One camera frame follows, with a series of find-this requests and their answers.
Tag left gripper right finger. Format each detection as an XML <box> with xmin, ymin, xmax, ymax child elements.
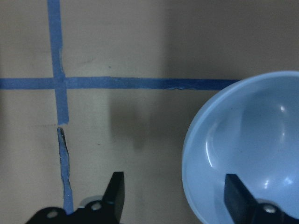
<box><xmin>224</xmin><ymin>174</ymin><xmax>299</xmax><ymax>224</ymax></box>

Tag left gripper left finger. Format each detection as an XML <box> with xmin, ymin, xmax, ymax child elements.
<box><xmin>27</xmin><ymin>172</ymin><xmax>124</xmax><ymax>224</ymax></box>

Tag blue bowl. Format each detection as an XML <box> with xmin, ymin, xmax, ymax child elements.
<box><xmin>182</xmin><ymin>71</ymin><xmax>299</xmax><ymax>224</ymax></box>

